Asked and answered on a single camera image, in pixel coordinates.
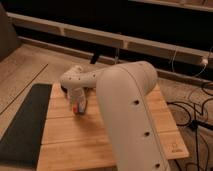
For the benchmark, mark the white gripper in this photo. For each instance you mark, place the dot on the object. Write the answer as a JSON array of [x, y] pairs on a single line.
[[78, 96]]

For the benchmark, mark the orange red pepper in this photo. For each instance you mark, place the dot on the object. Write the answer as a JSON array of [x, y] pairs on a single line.
[[76, 108]]

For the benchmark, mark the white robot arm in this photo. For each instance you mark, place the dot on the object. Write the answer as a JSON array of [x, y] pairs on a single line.
[[121, 94]]

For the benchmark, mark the wooden board table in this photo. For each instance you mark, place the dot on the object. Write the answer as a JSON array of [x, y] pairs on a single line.
[[80, 143]]

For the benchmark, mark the dark floor mat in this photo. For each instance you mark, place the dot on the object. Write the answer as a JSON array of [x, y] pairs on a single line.
[[20, 144]]

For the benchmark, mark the white shelf rail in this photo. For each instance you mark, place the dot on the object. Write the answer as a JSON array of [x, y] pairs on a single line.
[[138, 45]]

